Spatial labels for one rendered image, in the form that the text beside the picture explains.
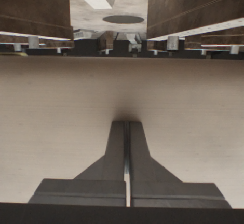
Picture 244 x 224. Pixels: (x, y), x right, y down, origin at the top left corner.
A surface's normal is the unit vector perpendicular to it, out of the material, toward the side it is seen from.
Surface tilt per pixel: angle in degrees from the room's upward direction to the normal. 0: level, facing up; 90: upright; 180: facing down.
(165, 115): 90
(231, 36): 90
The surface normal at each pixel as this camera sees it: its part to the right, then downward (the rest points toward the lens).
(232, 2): -0.97, 0.04
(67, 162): -0.03, 0.25
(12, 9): 0.86, 0.15
